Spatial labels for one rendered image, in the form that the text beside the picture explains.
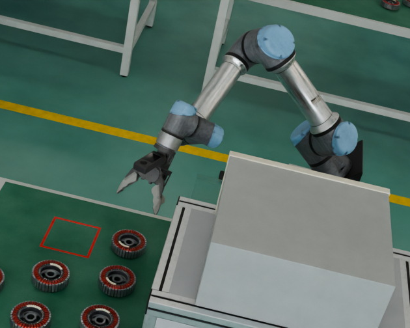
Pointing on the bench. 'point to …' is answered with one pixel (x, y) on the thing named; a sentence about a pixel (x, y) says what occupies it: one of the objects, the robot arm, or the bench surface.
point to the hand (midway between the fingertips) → (135, 204)
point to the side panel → (149, 321)
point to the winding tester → (298, 247)
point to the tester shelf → (187, 233)
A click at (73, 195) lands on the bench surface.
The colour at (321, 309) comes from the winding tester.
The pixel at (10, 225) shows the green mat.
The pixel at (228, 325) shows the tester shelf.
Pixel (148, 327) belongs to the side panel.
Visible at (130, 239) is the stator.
